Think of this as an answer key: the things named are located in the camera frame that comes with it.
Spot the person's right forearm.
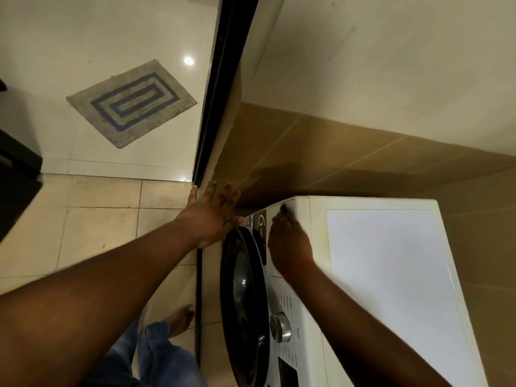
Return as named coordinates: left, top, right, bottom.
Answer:
left=288, top=261, right=452, bottom=387

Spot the dark door frame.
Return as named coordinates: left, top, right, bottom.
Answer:
left=192, top=0, right=261, bottom=184

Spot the white washing machine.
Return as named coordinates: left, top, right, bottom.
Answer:
left=219, top=196, right=489, bottom=387

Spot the dark wooden cabinet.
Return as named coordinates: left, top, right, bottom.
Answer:
left=0, top=78, right=44, bottom=242

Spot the person's left forearm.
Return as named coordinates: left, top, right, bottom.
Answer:
left=0, top=219, right=194, bottom=387

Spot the person's left hand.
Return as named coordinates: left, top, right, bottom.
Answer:
left=173, top=182, right=245, bottom=249

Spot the person's left foot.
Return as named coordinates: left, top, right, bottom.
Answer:
left=167, top=304, right=195, bottom=339

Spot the grey blue-striped floor mat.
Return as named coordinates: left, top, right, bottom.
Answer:
left=66, top=59, right=198, bottom=149

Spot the person's right hand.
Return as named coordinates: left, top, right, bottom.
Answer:
left=267, top=213, right=315, bottom=281

